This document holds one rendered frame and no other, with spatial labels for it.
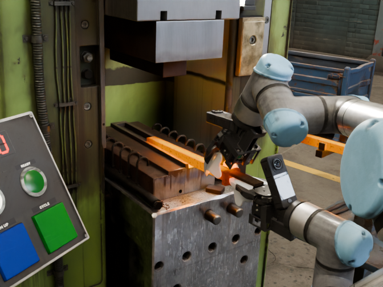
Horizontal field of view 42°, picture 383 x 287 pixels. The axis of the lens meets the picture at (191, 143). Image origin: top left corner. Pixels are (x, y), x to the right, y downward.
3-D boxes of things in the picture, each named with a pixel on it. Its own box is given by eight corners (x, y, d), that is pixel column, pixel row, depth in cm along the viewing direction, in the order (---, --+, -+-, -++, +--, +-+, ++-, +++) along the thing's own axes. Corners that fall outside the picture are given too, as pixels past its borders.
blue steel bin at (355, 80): (367, 126, 528) (378, 58, 505) (338, 144, 468) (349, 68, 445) (268, 105, 596) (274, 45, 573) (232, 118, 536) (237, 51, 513)
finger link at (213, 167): (207, 191, 119) (225, 165, 114) (195, 172, 122) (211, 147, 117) (216, 189, 121) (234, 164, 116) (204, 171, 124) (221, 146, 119)
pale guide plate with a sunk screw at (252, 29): (261, 74, 152) (265, 17, 147) (239, 76, 147) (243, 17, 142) (256, 73, 154) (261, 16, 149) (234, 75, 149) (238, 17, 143)
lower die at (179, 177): (214, 185, 137) (216, 157, 135) (153, 202, 126) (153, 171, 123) (137, 142, 169) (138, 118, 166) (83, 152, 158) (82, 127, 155)
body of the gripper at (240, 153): (227, 172, 113) (248, 135, 105) (208, 144, 117) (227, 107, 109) (252, 165, 117) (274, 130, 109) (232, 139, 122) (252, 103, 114)
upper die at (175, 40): (222, 57, 126) (224, 19, 123) (155, 63, 115) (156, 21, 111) (138, 37, 158) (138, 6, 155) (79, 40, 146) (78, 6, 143)
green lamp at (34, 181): (49, 192, 94) (48, 171, 92) (24, 197, 91) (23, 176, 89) (43, 186, 96) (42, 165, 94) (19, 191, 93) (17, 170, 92)
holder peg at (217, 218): (221, 224, 129) (221, 214, 128) (213, 226, 127) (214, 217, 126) (211, 217, 132) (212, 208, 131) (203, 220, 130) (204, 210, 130)
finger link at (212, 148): (202, 164, 118) (219, 138, 113) (199, 160, 118) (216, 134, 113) (216, 163, 121) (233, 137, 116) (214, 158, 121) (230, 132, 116)
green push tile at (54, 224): (78, 236, 96) (62, 201, 96) (50, 253, 90) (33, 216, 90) (72, 238, 97) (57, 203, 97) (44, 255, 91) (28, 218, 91)
